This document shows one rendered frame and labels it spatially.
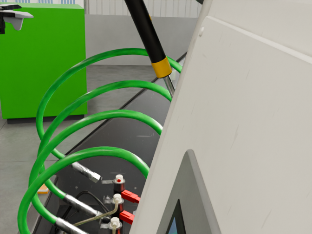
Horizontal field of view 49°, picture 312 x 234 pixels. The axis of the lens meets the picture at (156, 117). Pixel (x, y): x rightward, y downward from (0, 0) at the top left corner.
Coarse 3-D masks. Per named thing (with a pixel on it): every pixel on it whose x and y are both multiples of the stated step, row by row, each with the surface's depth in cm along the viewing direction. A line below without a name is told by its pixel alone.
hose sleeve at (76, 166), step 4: (64, 156) 78; (72, 164) 78; (76, 164) 78; (80, 164) 79; (72, 168) 78; (76, 168) 78; (80, 168) 78; (84, 168) 79; (80, 172) 79; (84, 172) 79; (88, 172) 79; (92, 172) 80; (88, 176) 79; (92, 176) 79
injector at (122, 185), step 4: (124, 180) 81; (116, 184) 80; (120, 184) 79; (124, 184) 80; (116, 188) 80; (120, 188) 80; (124, 188) 81; (116, 192) 80; (120, 192) 80; (108, 196) 82; (124, 200) 82
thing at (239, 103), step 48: (240, 0) 23; (288, 0) 16; (192, 48) 34; (240, 48) 19; (288, 48) 14; (192, 96) 28; (240, 96) 17; (288, 96) 13; (192, 144) 24; (240, 144) 16; (288, 144) 12; (144, 192) 40; (240, 192) 15; (288, 192) 11
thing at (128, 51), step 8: (128, 48) 70; (136, 48) 70; (96, 56) 70; (104, 56) 70; (112, 56) 70; (80, 64) 70; (88, 64) 70; (176, 64) 71; (72, 72) 70; (56, 80) 71; (64, 80) 71; (56, 88) 72; (48, 96) 72; (40, 104) 73; (40, 112) 73; (40, 120) 74; (40, 128) 75; (40, 136) 75; (56, 152) 77
